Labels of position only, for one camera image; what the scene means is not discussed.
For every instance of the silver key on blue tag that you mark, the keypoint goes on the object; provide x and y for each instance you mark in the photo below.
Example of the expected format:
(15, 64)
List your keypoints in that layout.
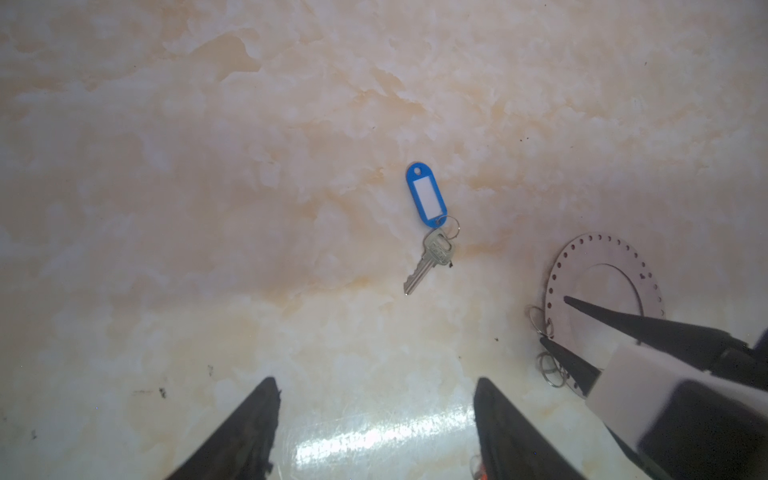
(438, 250)

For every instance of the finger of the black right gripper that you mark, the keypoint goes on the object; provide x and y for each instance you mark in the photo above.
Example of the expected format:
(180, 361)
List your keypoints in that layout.
(654, 330)
(583, 374)

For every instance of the blue key tag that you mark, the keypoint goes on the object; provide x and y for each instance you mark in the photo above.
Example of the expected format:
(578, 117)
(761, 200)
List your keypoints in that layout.
(426, 195)

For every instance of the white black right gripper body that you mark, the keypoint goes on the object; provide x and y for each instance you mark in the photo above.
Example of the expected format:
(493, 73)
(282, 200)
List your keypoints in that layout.
(693, 405)

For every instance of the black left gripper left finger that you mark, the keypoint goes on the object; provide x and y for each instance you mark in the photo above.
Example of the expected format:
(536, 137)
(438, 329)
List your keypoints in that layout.
(240, 447)

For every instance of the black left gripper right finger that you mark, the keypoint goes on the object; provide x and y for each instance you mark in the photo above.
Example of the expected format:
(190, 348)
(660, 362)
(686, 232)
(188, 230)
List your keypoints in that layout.
(510, 446)

